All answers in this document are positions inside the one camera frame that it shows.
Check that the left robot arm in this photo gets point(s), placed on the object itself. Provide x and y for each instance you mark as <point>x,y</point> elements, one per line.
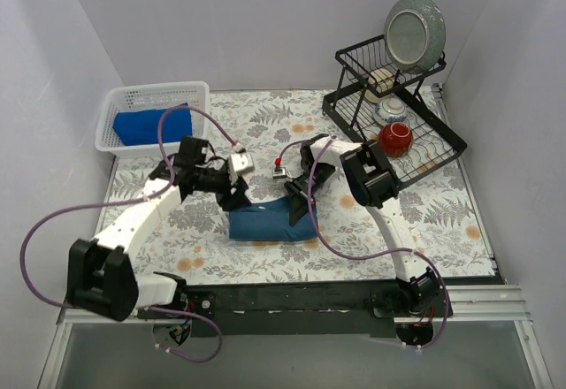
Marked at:
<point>101,277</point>

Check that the black wire dish rack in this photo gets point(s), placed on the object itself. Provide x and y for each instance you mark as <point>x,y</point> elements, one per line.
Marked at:
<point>435,143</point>

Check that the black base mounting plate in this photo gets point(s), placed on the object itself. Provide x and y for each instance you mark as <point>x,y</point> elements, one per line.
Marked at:
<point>311,308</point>

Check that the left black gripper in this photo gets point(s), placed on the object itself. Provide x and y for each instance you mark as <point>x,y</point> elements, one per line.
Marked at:
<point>230,190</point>

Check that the teal blue t shirt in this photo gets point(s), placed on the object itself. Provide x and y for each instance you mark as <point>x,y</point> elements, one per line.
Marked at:
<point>269,221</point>

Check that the blue white porcelain bowl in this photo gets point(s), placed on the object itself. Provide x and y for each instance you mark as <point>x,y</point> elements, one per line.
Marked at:
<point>390,110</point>

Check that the white plastic basket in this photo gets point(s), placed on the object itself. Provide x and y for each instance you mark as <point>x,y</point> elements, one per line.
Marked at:
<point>159,96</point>

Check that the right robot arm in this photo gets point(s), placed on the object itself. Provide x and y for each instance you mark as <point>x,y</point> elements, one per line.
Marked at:
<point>374,185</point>

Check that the red bowl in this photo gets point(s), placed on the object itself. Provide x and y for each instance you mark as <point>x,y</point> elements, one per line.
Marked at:
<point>395,139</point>

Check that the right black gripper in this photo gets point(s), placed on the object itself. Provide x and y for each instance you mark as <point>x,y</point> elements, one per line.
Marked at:
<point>299,192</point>

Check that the aluminium frame rail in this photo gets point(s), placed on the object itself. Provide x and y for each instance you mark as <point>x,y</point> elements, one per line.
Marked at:
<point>499,303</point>

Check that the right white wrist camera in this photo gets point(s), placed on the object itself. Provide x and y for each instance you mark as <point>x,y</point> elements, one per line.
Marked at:
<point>279,171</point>

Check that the grey green plate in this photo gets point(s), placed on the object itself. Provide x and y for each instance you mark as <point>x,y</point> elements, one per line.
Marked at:
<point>415,35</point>

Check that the cream ceramic cup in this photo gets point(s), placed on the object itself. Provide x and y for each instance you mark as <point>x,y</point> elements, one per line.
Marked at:
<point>381,80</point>

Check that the bright blue t shirt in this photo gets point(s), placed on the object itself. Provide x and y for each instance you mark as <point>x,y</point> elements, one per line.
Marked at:
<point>136,128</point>

